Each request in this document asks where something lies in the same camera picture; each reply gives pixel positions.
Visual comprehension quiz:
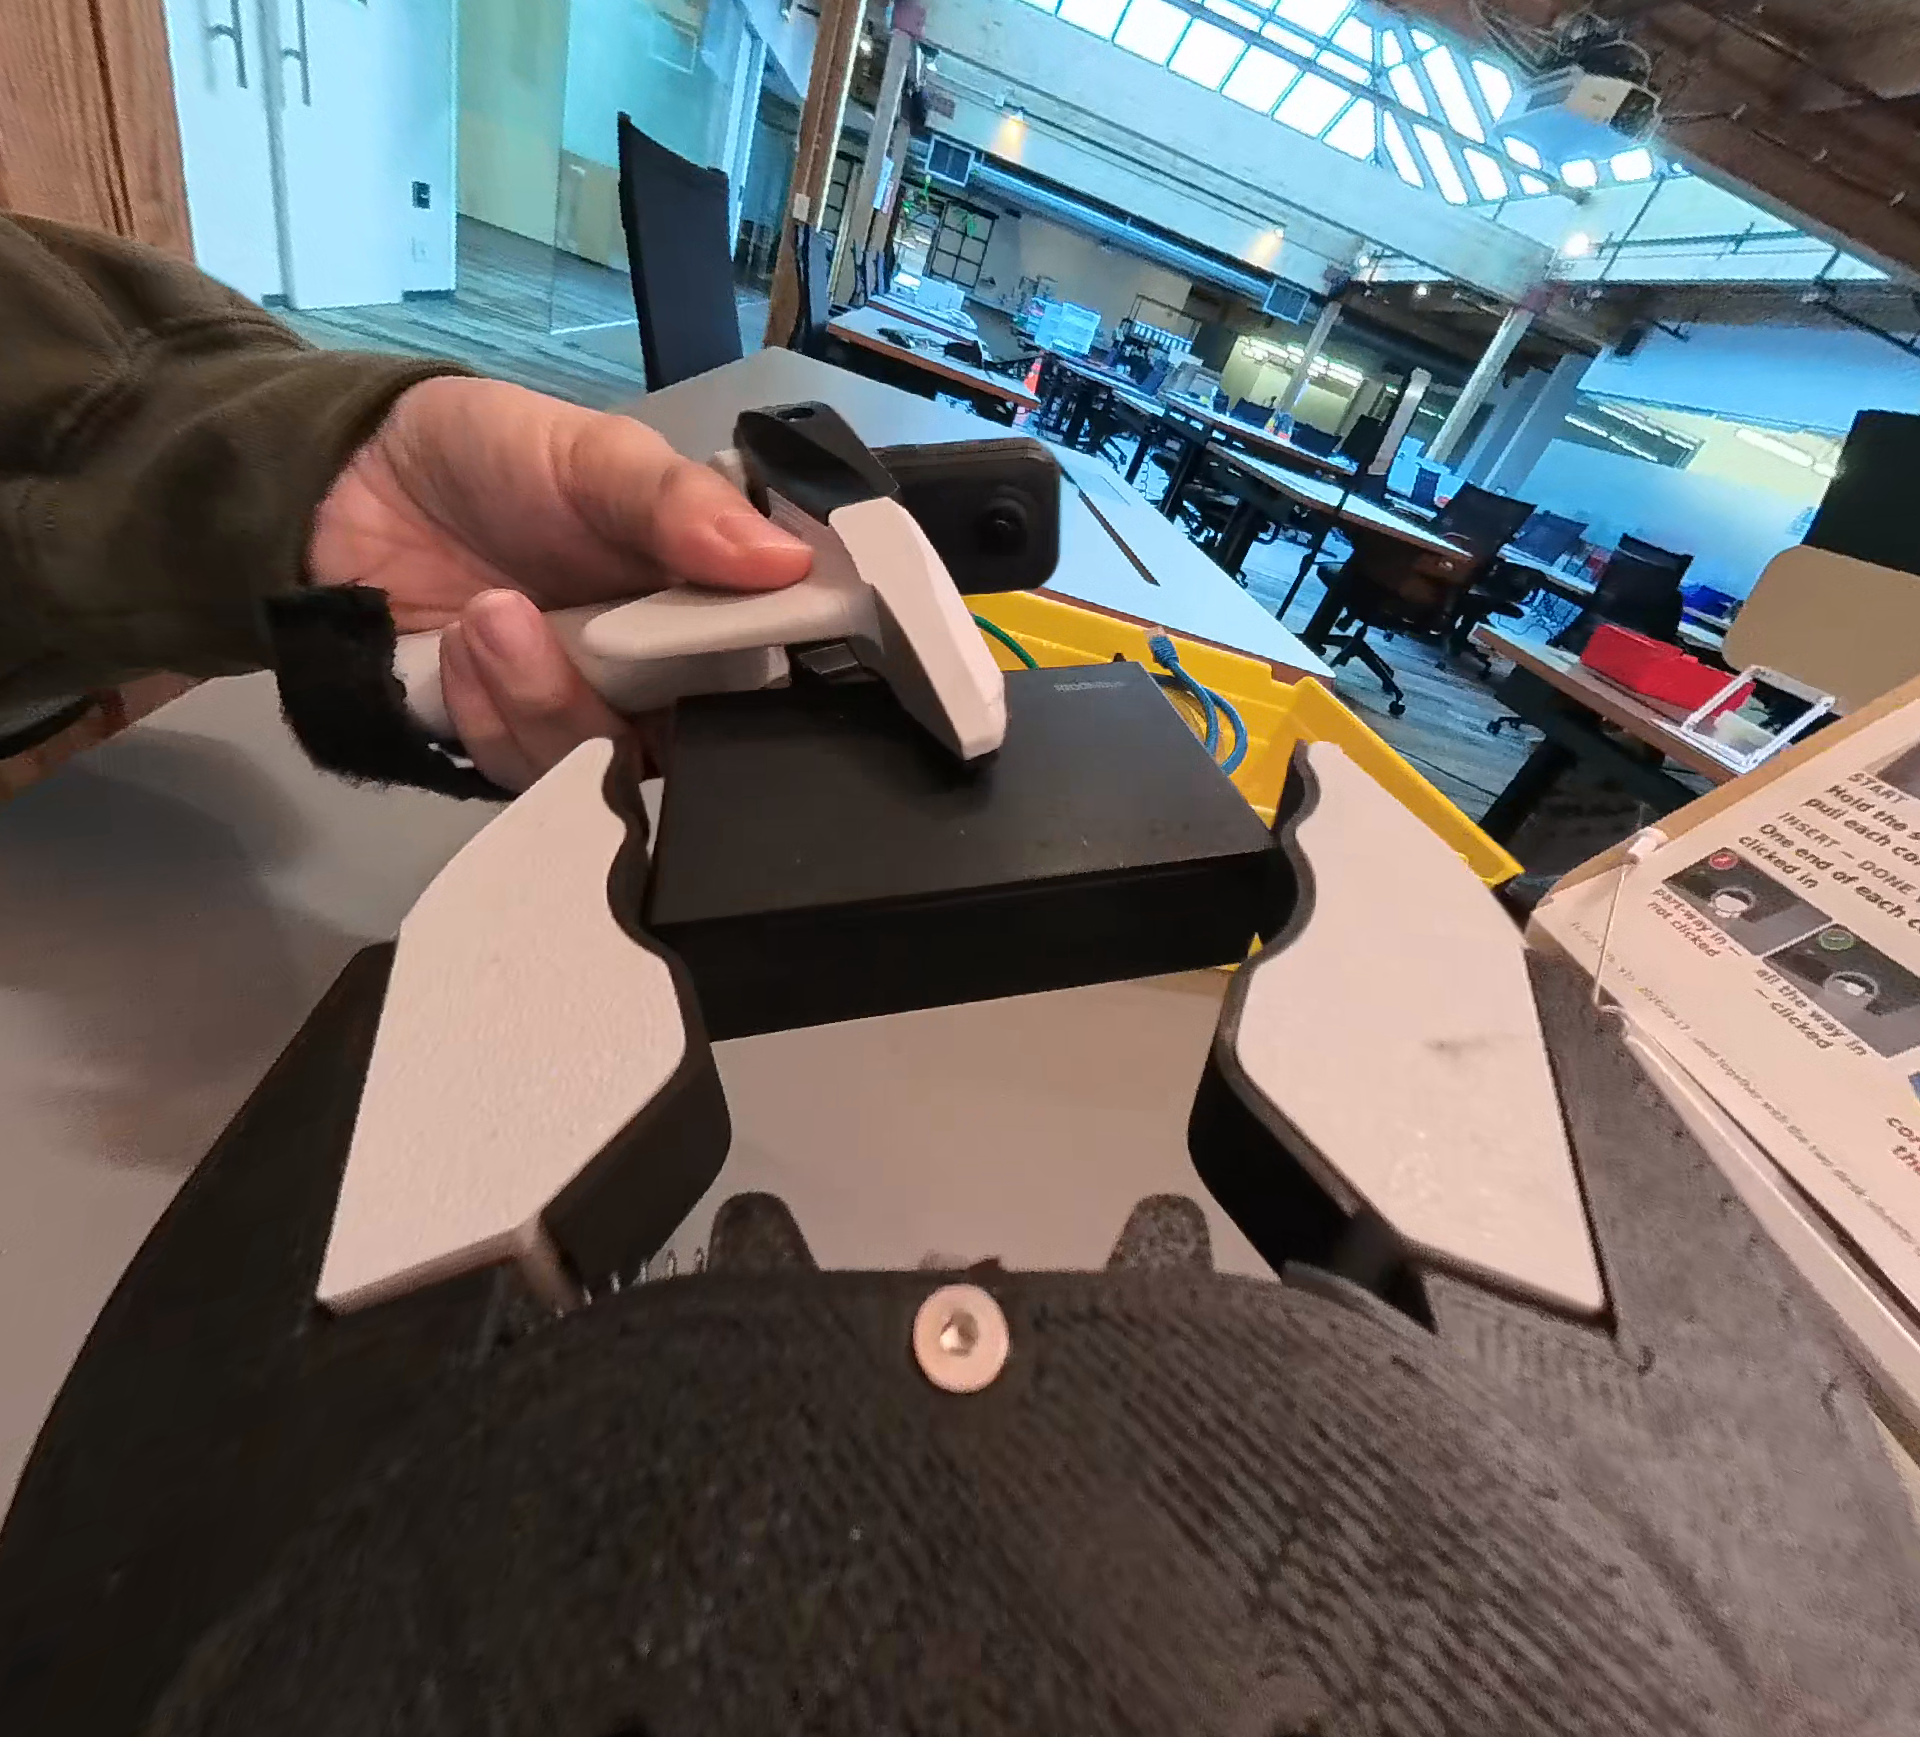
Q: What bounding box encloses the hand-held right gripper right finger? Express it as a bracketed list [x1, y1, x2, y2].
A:
[1184, 737, 1613, 1316]

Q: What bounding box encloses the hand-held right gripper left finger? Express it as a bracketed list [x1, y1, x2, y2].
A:
[316, 737, 736, 1316]

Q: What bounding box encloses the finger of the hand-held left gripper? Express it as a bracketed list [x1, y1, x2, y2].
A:
[832, 494, 1008, 766]

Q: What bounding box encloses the black network switch box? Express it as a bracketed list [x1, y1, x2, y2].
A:
[644, 665, 1299, 1039]

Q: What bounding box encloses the person's left hand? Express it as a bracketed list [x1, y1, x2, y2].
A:
[310, 378, 820, 793]

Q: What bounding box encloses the yellow plastic bin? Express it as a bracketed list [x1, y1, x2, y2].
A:
[961, 588, 1523, 891]

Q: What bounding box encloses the long wooden work table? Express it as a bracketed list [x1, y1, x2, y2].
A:
[1203, 438, 1478, 659]

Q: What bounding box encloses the tall black chair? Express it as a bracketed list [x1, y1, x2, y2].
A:
[618, 113, 748, 397]

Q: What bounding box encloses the wooden desk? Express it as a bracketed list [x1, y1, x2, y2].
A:
[1478, 625, 1773, 839]

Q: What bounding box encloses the printed instruction sheet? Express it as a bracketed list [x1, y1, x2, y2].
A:
[1622, 714, 1920, 1304]

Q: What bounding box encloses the clear acrylic stand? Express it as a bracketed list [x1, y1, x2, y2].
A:
[1678, 669, 1842, 772]

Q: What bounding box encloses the red plastic bin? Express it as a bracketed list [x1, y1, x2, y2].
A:
[1583, 620, 1754, 720]

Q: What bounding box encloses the black office chair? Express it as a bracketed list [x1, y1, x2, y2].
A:
[1557, 536, 1697, 659]
[1402, 483, 1540, 720]

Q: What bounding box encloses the beige rounded panel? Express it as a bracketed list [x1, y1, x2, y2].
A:
[1722, 544, 1920, 720]

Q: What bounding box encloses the white door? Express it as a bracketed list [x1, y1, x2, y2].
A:
[152, 0, 462, 308]

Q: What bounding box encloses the ceiling mounted unit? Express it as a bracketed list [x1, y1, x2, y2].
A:
[1499, 62, 1667, 145]

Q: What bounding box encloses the black monitor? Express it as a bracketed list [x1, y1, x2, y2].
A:
[1800, 410, 1920, 576]

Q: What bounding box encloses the blue ethernet cable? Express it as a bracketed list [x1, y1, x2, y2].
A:
[1149, 625, 1255, 779]

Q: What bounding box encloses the thin white string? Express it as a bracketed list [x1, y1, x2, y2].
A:
[1591, 832, 1673, 1019]

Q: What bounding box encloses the wooden post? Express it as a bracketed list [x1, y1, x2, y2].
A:
[762, 0, 902, 342]

